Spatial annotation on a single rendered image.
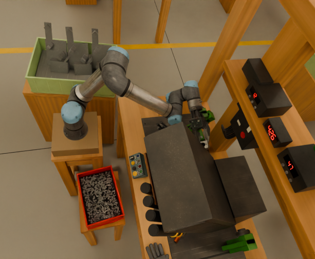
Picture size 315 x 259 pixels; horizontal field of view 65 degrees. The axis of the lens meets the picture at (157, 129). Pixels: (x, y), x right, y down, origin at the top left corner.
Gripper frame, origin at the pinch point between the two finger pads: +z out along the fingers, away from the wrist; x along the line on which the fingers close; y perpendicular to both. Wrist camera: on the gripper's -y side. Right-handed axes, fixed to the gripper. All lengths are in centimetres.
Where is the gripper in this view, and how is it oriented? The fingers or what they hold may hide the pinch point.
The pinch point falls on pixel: (203, 144)
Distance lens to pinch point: 137.8
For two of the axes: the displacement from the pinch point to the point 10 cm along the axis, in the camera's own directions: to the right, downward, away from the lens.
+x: 8.7, -2.2, -4.4
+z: 1.7, 9.7, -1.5
